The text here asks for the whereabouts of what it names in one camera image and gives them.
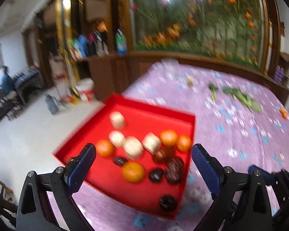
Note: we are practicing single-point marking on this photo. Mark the small pale food bits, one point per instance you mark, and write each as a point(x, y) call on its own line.
point(190, 80)

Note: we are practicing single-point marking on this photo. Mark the red tray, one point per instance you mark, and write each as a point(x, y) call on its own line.
point(159, 199)

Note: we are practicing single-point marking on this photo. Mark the white red plastic bucket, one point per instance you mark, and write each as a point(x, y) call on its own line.
point(85, 88)

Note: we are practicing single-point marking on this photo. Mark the broom with dustpan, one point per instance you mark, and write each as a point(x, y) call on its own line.
point(73, 97)

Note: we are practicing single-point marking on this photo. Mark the small corn piece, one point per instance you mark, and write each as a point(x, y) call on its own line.
point(117, 119)

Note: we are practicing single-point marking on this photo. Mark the orange mandarin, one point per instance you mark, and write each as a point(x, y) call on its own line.
point(133, 172)
point(168, 137)
point(184, 143)
point(105, 148)

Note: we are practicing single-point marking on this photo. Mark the flower mural panel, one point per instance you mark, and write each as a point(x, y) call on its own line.
point(231, 30)

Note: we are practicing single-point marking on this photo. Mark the small dark date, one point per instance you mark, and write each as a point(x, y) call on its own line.
point(120, 161)

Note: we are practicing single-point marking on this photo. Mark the green plastic bottle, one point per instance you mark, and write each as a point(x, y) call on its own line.
point(121, 42)

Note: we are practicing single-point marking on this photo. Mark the wrinkled red date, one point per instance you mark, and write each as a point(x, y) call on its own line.
point(162, 155)

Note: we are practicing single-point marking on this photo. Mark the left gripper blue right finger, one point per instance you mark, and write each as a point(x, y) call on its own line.
point(209, 168)

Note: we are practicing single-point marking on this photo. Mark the large green leafy vegetable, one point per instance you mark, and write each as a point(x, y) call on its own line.
point(244, 98)

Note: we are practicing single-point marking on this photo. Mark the large brown date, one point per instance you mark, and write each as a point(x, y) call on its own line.
point(174, 170)

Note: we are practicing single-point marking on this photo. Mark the dark date in tray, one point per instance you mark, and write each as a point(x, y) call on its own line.
point(156, 174)

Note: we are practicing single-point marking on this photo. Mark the clear plastic jar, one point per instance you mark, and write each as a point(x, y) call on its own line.
point(170, 65)

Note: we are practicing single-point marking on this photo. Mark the seated person in blue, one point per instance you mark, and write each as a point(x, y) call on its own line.
point(7, 88)

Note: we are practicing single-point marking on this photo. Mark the black thermos on shelf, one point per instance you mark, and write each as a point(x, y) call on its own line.
point(100, 39)

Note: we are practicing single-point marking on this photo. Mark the pale corn chunk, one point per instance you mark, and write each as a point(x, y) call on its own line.
point(151, 142)

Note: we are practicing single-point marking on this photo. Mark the small green vegetable sprig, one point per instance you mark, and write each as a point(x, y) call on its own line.
point(213, 89)

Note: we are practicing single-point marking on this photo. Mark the orange mandarin back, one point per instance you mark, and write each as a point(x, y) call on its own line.
point(168, 137)

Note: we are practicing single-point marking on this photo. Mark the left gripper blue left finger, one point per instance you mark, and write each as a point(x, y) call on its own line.
point(78, 168)

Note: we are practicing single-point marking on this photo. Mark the two small oranges far edge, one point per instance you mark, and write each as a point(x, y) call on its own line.
point(283, 112)

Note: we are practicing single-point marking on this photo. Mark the purple floral tablecloth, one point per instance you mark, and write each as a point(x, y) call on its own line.
point(228, 130)

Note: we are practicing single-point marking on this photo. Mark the blue jug on shelf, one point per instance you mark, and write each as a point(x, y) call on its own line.
point(82, 45)

